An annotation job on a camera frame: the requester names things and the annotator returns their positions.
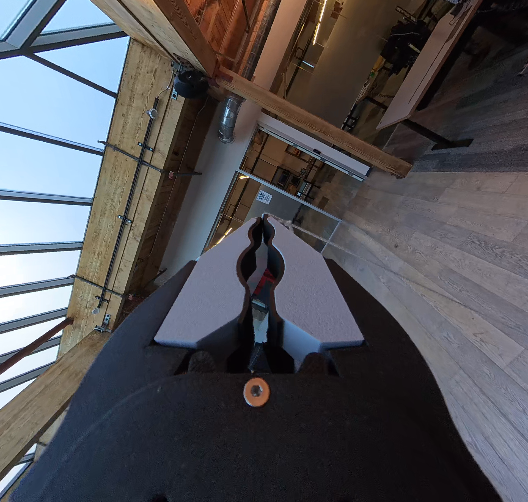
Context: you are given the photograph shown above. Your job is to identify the metal ventilation duct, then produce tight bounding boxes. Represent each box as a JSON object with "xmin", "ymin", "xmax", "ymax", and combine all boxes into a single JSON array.
[{"xmin": 217, "ymin": 0, "xmax": 292, "ymax": 144}]

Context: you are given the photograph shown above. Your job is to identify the black conduit pipe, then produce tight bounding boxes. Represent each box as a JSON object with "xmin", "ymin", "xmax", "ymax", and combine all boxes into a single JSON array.
[{"xmin": 96, "ymin": 97, "xmax": 160, "ymax": 309}]

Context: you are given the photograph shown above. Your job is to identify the white yoyo string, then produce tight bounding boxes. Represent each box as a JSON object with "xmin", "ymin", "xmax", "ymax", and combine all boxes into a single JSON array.
[{"xmin": 262, "ymin": 213, "xmax": 372, "ymax": 263}]

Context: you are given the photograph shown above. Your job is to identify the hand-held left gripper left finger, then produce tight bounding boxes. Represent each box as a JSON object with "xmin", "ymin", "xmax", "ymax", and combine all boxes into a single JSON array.
[{"xmin": 154, "ymin": 216, "xmax": 265, "ymax": 365}]

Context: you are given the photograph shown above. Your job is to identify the wooden support post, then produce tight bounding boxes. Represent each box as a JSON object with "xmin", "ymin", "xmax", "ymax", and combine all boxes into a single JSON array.
[{"xmin": 214, "ymin": 67, "xmax": 414, "ymax": 179}]

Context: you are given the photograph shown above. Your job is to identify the copper pipe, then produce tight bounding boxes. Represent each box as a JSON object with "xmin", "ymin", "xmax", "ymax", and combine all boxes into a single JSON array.
[{"xmin": 0, "ymin": 317, "xmax": 75, "ymax": 375}]

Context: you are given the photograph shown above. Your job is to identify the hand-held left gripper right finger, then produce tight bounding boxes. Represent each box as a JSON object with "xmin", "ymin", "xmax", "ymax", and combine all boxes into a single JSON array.
[{"xmin": 263, "ymin": 216, "xmax": 364, "ymax": 363}]

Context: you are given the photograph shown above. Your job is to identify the grey desk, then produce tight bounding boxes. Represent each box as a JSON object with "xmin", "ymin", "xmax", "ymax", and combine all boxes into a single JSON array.
[{"xmin": 376, "ymin": 0, "xmax": 502, "ymax": 151}]

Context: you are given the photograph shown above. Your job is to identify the white door frame rail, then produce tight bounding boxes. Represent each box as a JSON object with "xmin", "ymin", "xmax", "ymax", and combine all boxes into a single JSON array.
[{"xmin": 257, "ymin": 112, "xmax": 371, "ymax": 182}]

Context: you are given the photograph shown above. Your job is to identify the black wall speaker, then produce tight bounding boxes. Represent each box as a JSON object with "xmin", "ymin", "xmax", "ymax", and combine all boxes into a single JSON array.
[{"xmin": 172, "ymin": 70, "xmax": 209, "ymax": 100}]

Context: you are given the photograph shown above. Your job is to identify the linear ceiling light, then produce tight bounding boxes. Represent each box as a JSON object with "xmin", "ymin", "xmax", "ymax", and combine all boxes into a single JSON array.
[{"xmin": 313, "ymin": 0, "xmax": 336, "ymax": 45}]

